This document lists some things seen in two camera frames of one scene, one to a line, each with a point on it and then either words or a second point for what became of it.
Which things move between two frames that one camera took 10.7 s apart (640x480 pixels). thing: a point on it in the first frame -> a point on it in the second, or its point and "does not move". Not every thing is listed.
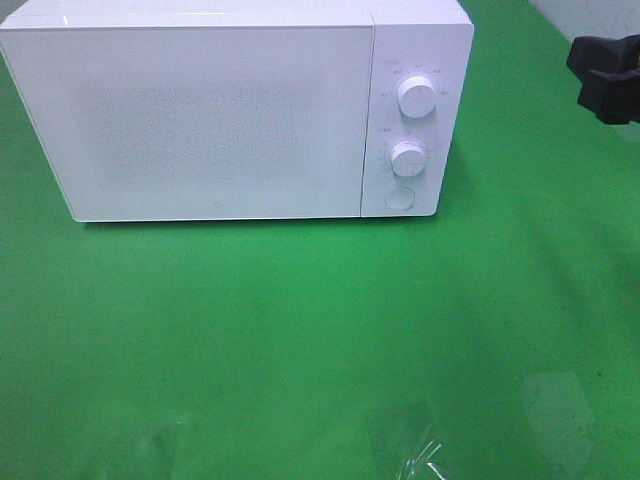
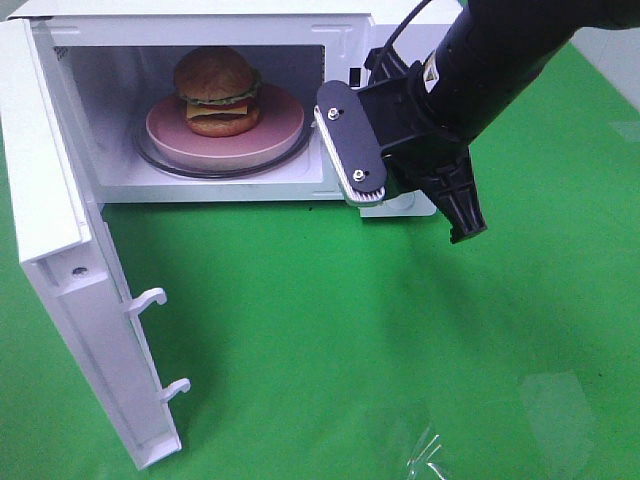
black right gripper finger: [615, 100] -> [452, 191]
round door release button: [400, 197] does not move
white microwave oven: [162, 110] does not move
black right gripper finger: [598, 54] -> [384, 64]
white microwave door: [199, 122] -> [68, 251]
